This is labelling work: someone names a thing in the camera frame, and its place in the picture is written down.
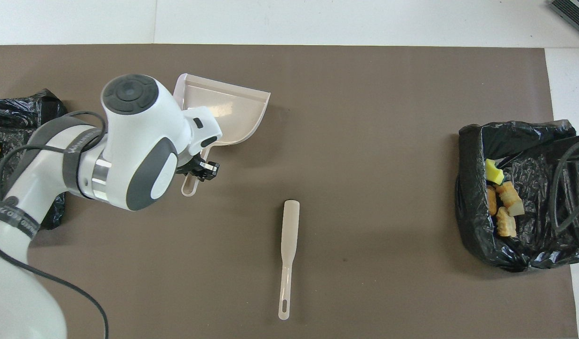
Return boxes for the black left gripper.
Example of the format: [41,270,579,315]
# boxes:
[177,158,221,182]

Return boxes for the beige plastic dustpan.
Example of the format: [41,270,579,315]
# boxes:
[173,73,271,197]

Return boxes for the yellow sponge piece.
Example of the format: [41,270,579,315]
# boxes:
[485,159,506,185]

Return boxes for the beige hand brush black bristles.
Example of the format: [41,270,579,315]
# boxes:
[278,200,300,321]

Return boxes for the black bag lined bin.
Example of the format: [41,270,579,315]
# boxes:
[0,89,70,231]
[455,120,579,273]

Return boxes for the dark grey ribbed device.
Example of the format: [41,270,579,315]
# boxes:
[548,0,579,41]

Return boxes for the brown table mat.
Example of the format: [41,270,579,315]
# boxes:
[0,45,578,339]

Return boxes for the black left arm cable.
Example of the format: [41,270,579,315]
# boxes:
[0,111,109,339]

